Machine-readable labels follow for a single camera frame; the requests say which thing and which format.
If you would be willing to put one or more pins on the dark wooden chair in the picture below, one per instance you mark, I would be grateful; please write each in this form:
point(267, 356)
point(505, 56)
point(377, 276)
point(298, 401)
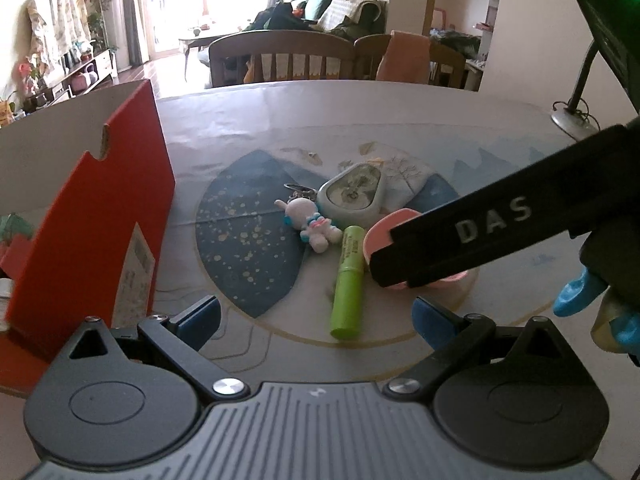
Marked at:
point(447, 62)
point(280, 47)

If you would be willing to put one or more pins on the clothes rack with garments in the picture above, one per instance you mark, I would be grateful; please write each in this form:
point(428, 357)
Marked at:
point(55, 20)

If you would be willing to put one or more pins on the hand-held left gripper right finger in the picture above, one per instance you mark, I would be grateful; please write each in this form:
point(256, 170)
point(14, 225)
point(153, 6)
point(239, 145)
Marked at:
point(430, 320)

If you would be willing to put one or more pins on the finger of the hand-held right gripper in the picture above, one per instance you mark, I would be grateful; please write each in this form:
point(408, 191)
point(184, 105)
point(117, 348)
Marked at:
point(392, 260)

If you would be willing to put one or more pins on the low coffee table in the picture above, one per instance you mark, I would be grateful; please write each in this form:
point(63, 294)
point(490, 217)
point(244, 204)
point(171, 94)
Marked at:
point(207, 40)

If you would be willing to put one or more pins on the pink artificial flowers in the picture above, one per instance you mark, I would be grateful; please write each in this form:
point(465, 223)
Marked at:
point(30, 72)

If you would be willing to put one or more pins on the green tube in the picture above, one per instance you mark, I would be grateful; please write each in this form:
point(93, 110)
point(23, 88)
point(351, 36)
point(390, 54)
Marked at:
point(347, 290)

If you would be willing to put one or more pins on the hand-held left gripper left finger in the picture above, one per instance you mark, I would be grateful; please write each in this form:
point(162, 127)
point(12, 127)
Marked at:
point(200, 320)

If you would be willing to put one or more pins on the person's right hand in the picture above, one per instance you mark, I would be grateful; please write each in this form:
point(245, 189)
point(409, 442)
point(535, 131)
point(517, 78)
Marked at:
point(575, 295)

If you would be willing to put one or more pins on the sofa with blankets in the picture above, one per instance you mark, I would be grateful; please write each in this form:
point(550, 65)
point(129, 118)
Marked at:
point(340, 12)

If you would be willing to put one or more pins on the pink towel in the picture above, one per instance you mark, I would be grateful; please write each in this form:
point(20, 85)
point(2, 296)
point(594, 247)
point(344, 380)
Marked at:
point(405, 57)

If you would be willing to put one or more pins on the pale green toy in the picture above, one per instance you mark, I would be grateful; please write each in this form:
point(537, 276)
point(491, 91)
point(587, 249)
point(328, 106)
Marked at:
point(17, 227)

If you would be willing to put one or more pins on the child's bed with bedding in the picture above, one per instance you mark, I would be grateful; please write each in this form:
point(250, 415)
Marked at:
point(465, 42)

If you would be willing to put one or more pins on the grey curtain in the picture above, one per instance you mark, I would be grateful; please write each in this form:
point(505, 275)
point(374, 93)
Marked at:
point(137, 5)

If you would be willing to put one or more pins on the long wooden tv cabinet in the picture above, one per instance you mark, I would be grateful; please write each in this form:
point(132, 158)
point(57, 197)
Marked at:
point(95, 67)

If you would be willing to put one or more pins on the red cardboard box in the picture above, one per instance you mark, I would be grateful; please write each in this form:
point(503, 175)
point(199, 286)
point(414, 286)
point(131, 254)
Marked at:
point(100, 220)

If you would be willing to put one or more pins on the tall potted plant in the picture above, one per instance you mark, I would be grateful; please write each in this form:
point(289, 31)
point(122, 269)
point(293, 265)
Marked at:
point(102, 15)

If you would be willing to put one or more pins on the white standing air conditioner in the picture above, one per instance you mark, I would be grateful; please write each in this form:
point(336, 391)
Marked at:
point(117, 10)

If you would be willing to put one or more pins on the pink round case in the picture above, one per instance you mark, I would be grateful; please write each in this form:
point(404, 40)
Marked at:
point(385, 222)

